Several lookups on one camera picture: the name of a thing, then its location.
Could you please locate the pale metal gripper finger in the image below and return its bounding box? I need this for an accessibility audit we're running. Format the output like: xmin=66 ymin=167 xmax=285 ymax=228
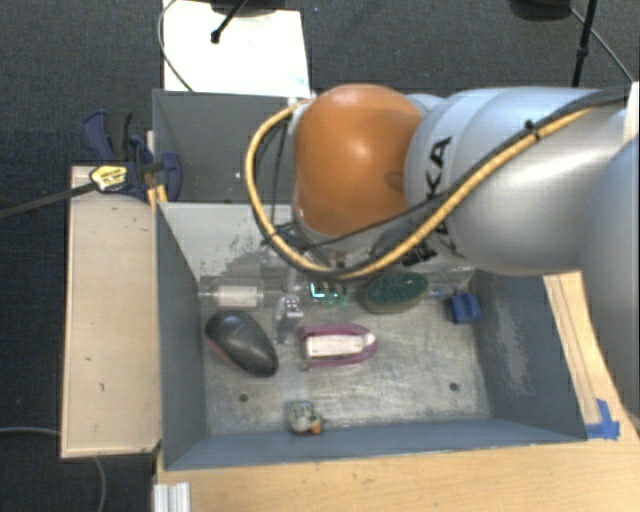
xmin=275 ymin=295 xmax=305 ymax=346

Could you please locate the purple and white holder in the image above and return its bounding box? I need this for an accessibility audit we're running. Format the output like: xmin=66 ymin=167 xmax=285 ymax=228
xmin=296 ymin=322 xmax=379 ymax=373

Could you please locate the black and red computer mouse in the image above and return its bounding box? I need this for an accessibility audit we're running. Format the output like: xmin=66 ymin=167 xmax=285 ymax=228
xmin=204 ymin=311 xmax=280 ymax=379

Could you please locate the green oval sponge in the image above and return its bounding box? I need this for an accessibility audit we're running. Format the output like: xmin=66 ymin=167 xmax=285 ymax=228
xmin=361 ymin=271 xmax=431 ymax=316

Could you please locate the grey metal bin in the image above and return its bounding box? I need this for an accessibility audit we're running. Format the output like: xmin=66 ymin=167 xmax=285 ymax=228
xmin=151 ymin=88 xmax=590 ymax=472

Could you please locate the small blue clip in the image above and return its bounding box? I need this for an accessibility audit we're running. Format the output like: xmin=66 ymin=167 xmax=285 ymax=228
xmin=443 ymin=291 xmax=484 ymax=325

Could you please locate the pale wood flat board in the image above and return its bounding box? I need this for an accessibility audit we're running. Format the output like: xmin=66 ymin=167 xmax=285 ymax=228
xmin=60 ymin=165 xmax=164 ymax=459

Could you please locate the black cylinder on white bracket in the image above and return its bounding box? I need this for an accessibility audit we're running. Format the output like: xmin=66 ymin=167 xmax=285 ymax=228
xmin=399 ymin=242 xmax=438 ymax=268

